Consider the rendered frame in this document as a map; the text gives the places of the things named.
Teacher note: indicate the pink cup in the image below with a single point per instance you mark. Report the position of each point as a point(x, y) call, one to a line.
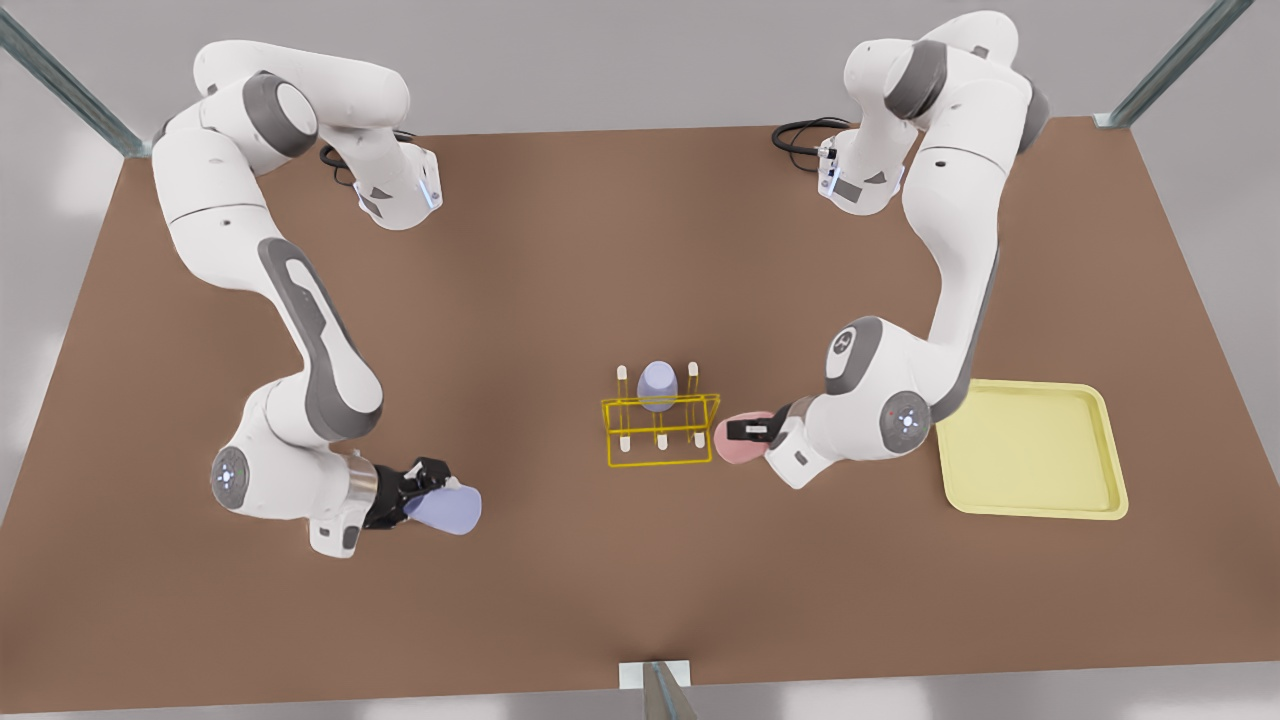
point(738, 452)

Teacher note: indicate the lavender cup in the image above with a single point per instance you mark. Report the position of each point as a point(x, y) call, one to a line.
point(450, 509)
point(657, 383)

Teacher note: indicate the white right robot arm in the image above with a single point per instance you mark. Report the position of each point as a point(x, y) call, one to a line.
point(215, 205)

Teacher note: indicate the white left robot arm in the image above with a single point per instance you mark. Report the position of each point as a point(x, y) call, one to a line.
point(960, 215)

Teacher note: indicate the pale yellow tray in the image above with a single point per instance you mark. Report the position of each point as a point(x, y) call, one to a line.
point(1030, 452)

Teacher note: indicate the silver frame post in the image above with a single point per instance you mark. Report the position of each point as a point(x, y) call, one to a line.
point(70, 92)
point(662, 690)
point(1170, 62)

